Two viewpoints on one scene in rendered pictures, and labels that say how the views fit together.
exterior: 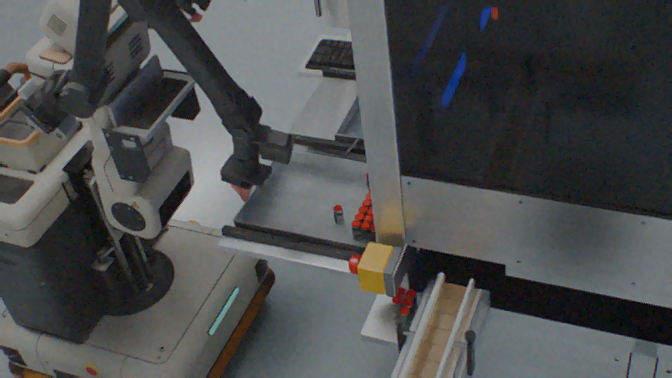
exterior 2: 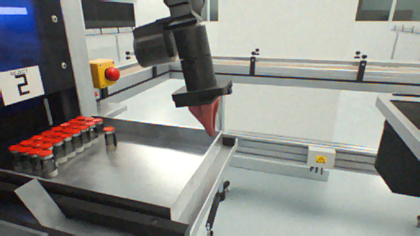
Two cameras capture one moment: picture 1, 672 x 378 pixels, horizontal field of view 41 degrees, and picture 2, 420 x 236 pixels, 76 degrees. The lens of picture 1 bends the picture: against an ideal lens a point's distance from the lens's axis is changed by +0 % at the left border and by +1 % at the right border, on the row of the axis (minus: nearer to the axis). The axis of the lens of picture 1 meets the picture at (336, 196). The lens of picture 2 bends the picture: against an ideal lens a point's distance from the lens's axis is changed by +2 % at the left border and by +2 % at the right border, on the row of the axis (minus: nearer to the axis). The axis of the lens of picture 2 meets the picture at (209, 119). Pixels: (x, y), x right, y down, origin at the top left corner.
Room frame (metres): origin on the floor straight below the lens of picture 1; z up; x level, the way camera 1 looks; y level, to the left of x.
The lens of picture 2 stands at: (2.00, 0.12, 1.14)
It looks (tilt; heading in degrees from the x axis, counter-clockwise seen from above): 21 degrees down; 170
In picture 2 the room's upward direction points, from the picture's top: straight up
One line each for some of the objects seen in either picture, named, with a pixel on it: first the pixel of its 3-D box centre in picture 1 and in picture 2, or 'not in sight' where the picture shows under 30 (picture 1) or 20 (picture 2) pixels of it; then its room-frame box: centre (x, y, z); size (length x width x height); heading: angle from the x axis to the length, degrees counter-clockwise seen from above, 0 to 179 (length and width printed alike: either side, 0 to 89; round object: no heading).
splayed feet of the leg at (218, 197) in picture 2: not in sight; (218, 200); (0.65, 0.42, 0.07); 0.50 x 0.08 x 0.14; 153
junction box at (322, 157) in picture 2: not in sight; (320, 157); (0.95, 0.86, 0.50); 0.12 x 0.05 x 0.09; 63
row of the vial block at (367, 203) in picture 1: (369, 206); (72, 143); (1.47, -0.07, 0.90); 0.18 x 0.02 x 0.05; 152
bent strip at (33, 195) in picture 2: (330, 146); (71, 213); (1.70, -0.01, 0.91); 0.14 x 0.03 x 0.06; 62
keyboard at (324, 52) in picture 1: (376, 58); not in sight; (2.17, -0.18, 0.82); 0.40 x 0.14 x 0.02; 64
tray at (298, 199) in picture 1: (324, 200); (120, 154); (1.52, 0.03, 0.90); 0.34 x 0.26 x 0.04; 62
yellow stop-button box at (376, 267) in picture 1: (380, 269); (98, 73); (1.19, -0.06, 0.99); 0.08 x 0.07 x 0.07; 63
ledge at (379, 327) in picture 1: (402, 319); (96, 111); (1.16, -0.09, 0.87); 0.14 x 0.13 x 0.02; 63
